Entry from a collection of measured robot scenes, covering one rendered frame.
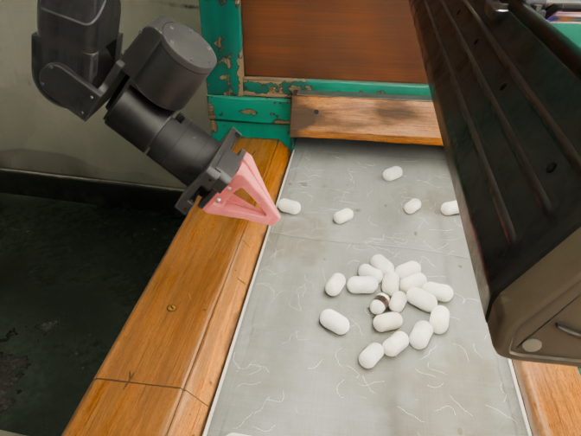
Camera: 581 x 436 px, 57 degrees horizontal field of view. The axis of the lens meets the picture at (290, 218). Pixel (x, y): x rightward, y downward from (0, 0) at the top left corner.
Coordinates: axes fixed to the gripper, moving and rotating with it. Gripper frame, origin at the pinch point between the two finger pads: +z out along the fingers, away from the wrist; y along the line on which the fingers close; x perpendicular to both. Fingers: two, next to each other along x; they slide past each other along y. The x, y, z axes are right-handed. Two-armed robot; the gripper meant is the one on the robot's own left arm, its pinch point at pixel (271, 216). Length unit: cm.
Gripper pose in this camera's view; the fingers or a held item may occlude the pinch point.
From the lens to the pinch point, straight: 58.6
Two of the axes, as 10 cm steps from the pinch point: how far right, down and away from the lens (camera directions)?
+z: 7.6, 6.0, 2.5
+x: -6.3, 5.9, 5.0
